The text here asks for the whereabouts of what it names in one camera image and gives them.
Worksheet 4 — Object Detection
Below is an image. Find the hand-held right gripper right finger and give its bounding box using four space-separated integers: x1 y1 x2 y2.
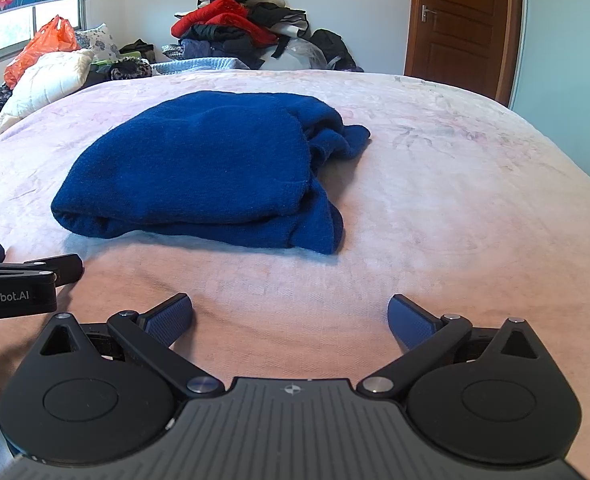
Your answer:
357 294 541 401

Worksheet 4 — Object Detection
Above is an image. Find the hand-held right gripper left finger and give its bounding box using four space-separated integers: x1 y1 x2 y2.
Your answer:
40 292 224 401

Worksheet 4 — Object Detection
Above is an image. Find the blue knitted sweater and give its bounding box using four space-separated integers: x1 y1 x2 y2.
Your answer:
51 91 372 255

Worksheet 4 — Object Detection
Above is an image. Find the pink blanket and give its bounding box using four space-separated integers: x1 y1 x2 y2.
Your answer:
0 69 590 411

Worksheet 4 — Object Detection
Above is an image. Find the white pillow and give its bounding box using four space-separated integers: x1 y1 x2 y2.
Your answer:
0 50 96 146

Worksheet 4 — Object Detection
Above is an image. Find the orange plastic bag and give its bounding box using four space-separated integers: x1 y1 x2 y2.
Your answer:
4 16 82 90

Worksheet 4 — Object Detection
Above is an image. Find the leopard print cloth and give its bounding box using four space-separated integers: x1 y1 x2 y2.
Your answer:
110 57 153 81

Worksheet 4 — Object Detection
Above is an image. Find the window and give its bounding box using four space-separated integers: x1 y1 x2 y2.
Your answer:
0 0 88 73

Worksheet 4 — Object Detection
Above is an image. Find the green and black bag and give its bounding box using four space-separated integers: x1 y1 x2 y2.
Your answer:
119 39 156 63

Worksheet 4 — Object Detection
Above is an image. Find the floral pillow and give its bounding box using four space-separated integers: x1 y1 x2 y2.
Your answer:
74 23 120 61

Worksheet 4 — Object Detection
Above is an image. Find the light blue knitted blanket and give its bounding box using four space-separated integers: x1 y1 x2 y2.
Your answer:
151 56 251 77

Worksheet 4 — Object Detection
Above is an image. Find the navy padded garment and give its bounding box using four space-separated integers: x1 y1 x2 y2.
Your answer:
180 37 256 61

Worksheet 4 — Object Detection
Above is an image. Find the black jacket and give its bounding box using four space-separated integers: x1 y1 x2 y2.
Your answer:
192 22 266 58

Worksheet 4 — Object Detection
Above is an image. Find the black backpack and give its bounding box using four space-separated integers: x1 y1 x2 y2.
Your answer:
309 29 358 72

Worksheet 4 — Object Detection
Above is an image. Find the grey plastic bag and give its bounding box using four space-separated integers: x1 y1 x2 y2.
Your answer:
262 37 331 72

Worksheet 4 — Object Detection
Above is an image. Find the brown wooden door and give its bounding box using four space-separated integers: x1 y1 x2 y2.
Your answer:
404 0 525 106

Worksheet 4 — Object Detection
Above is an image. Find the frosted glass wardrobe door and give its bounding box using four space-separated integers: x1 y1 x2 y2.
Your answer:
508 0 590 206

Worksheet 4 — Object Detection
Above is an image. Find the red garment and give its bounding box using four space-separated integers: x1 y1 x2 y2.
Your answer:
171 0 278 46

